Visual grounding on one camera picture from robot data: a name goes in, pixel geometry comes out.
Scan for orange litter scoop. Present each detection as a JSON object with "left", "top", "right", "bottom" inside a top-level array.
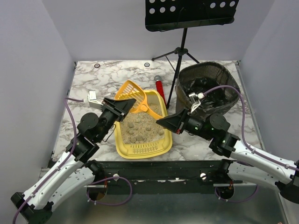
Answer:
[{"left": 114, "top": 80, "right": 162, "bottom": 120}]

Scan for yellow and grey litter box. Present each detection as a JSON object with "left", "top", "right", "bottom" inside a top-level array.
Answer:
[{"left": 114, "top": 90, "right": 173, "bottom": 160}]

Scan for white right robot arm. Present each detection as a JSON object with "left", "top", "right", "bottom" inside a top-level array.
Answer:
[{"left": 156, "top": 109, "right": 299, "bottom": 203}]

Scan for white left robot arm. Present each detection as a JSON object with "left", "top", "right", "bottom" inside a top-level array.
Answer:
[{"left": 11, "top": 98, "right": 136, "bottom": 224}]

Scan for cat litter granules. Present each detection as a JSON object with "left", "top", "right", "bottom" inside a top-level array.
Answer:
[{"left": 120, "top": 112, "right": 164, "bottom": 144}]

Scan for grey mesh waste bin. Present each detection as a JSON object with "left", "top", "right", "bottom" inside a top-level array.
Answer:
[{"left": 175, "top": 61, "right": 241, "bottom": 117}]

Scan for black music stand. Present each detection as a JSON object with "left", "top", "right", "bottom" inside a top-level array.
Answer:
[{"left": 145, "top": 0, "right": 239, "bottom": 108}]

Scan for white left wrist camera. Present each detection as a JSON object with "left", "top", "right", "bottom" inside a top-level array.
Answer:
[{"left": 88, "top": 90, "right": 103, "bottom": 110}]

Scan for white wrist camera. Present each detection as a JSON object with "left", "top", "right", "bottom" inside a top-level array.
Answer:
[
  {"left": 88, "top": 90, "right": 103, "bottom": 110},
  {"left": 189, "top": 92, "right": 205, "bottom": 113}
]

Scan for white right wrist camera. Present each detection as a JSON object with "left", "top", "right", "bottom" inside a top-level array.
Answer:
[{"left": 189, "top": 92, "right": 205, "bottom": 113}]

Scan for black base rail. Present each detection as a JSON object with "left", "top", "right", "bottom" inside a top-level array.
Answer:
[{"left": 86, "top": 160, "right": 233, "bottom": 198}]

